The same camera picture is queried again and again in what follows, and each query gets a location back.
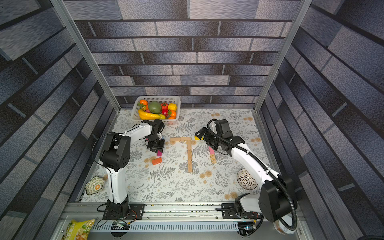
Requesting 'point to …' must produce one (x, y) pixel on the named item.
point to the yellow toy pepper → (172, 106)
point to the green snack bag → (78, 230)
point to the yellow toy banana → (145, 115)
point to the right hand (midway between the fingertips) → (200, 136)
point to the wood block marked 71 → (189, 155)
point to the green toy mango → (154, 107)
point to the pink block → (211, 151)
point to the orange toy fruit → (143, 101)
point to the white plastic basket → (176, 99)
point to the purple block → (159, 154)
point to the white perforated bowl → (246, 179)
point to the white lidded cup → (283, 229)
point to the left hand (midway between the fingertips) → (162, 150)
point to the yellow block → (196, 138)
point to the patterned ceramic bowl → (94, 185)
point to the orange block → (156, 161)
